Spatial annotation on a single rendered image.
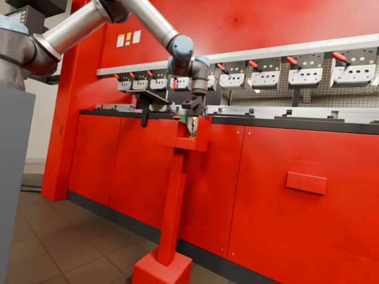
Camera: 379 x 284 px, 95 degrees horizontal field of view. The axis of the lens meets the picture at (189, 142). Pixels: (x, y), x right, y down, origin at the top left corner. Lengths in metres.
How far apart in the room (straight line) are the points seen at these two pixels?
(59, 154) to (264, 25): 1.93
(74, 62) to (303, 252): 2.18
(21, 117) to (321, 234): 1.24
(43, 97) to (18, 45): 3.25
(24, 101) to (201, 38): 1.12
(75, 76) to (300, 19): 1.81
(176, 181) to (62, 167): 1.39
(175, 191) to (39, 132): 3.48
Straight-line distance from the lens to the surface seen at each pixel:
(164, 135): 0.80
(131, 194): 1.41
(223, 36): 1.40
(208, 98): 1.84
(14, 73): 0.84
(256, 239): 1.06
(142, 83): 1.61
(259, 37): 1.32
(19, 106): 0.79
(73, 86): 2.01
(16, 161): 0.80
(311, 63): 1.21
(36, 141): 4.08
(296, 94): 1.94
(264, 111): 1.13
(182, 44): 0.70
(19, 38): 0.87
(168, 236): 0.91
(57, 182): 2.03
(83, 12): 0.97
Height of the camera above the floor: 0.68
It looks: 1 degrees up
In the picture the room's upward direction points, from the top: 8 degrees clockwise
